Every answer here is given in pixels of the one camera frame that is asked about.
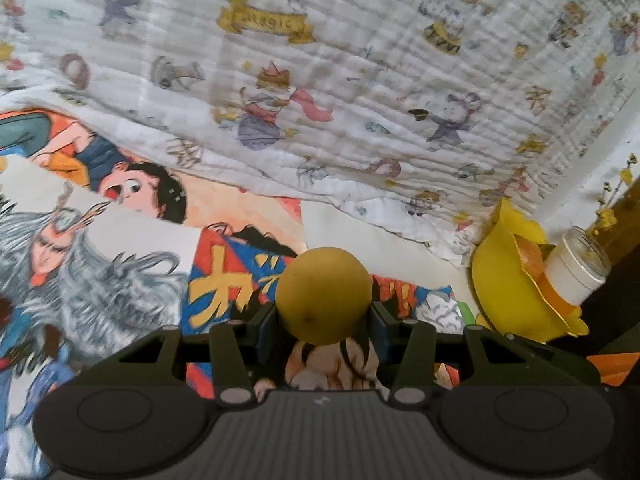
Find cartoon poster with open-mouthed figure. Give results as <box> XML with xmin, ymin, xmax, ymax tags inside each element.
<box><xmin>0</xmin><ymin>104</ymin><xmax>309</xmax><ymax>257</ymax></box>

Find small orange tangerine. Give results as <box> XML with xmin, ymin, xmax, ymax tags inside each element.
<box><xmin>515</xmin><ymin>235</ymin><xmax>547</xmax><ymax>281</ymax></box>

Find yellow dried flowers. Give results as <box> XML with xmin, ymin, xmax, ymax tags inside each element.
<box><xmin>592</xmin><ymin>166</ymin><xmax>637</xmax><ymax>235</ymax></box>

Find white cup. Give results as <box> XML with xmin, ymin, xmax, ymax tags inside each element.
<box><xmin>543</xmin><ymin>226</ymin><xmax>612</xmax><ymax>307</ymax></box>

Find white poster with grey-haired figure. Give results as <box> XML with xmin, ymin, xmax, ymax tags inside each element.
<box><xmin>0</xmin><ymin>154</ymin><xmax>203</xmax><ymax>461</ymax></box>

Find yellow round pear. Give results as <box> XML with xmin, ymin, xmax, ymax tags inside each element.
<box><xmin>275</xmin><ymin>247</ymin><xmax>374</xmax><ymax>346</ymax></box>

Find white paper sheet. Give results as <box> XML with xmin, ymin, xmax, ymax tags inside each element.
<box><xmin>299</xmin><ymin>199</ymin><xmax>477</xmax><ymax>312</ymax></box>

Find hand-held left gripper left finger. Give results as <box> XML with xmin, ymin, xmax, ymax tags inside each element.
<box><xmin>116</xmin><ymin>305</ymin><xmax>281</xmax><ymax>404</ymax></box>

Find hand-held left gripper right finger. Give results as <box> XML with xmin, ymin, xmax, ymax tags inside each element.
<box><xmin>372</xmin><ymin>302</ymin><xmax>538</xmax><ymax>404</ymax></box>

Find yellow flower-shaped bowl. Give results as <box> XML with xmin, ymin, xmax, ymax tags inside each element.
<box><xmin>469</xmin><ymin>197</ymin><xmax>592</xmax><ymax>344</ymax></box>

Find orange paper piece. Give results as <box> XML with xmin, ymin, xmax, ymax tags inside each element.
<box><xmin>584</xmin><ymin>353</ymin><xmax>637</xmax><ymax>387</ymax></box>

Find white printed blanket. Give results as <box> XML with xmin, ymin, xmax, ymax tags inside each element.
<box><xmin>0</xmin><ymin>0</ymin><xmax>640</xmax><ymax>273</ymax></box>

